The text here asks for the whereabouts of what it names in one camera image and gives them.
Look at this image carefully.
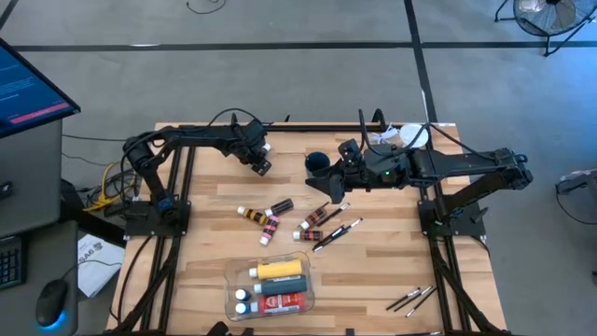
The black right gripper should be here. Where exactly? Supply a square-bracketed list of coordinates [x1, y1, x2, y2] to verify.
[305, 158, 374, 205]

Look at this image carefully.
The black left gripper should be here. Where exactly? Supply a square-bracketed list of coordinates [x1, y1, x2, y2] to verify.
[230, 119, 274, 177]

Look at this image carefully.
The large yellow paint bottle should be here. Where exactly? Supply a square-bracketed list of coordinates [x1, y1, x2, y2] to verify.
[248, 259, 304, 281]

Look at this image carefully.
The large grey paint bottle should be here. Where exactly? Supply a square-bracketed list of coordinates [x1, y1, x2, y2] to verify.
[254, 274, 309, 296]

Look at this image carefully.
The clear plastic bin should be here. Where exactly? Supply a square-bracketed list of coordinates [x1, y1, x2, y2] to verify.
[223, 251, 316, 322]

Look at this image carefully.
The large red paint bottle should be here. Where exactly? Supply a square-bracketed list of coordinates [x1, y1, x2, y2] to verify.
[249, 292, 309, 315]

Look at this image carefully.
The small pink paint bottle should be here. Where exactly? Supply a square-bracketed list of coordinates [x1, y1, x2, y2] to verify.
[258, 214, 281, 247]

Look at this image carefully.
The dark blue cup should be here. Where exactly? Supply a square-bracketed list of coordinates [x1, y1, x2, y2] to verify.
[304, 151, 331, 178]

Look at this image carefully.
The white paper booklet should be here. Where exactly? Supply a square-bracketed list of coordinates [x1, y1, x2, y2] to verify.
[76, 232, 126, 299]

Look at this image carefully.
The grey desk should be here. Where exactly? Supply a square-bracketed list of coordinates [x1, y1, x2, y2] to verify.
[0, 119, 79, 336]

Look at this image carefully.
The grey floor equipment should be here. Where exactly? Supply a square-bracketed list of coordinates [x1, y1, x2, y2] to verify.
[554, 168, 597, 226]

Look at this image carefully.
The computer monitor blue screen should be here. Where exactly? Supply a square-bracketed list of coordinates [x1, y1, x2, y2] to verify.
[0, 37, 82, 140]

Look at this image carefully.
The black computer mouse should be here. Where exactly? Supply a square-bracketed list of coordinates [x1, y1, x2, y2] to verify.
[35, 278, 70, 330]

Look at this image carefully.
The black keyboard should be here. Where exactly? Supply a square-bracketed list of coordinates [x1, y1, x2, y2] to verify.
[0, 234, 27, 291]

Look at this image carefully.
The black floor fan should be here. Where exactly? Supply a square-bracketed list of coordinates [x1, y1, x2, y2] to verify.
[493, 0, 597, 58]

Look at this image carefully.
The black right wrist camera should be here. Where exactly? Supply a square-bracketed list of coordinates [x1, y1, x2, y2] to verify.
[338, 138, 364, 163]

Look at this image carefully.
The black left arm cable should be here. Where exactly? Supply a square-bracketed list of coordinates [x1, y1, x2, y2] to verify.
[204, 107, 263, 130]

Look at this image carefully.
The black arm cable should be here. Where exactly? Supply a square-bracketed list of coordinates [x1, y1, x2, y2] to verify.
[204, 107, 263, 130]
[356, 107, 491, 160]

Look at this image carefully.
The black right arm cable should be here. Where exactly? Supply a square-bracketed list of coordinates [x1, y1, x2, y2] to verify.
[356, 107, 491, 160]

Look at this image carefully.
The white lamp cable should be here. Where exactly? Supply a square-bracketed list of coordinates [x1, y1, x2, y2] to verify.
[370, 123, 401, 150]

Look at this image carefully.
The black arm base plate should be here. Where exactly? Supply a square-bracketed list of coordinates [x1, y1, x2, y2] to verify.
[123, 200, 192, 238]
[418, 200, 487, 238]

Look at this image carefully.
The black floor cable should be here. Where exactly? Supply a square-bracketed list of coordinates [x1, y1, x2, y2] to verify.
[61, 133, 153, 143]
[185, 0, 229, 16]

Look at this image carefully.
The yellow cable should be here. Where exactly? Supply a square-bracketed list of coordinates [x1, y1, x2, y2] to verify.
[83, 160, 139, 214]

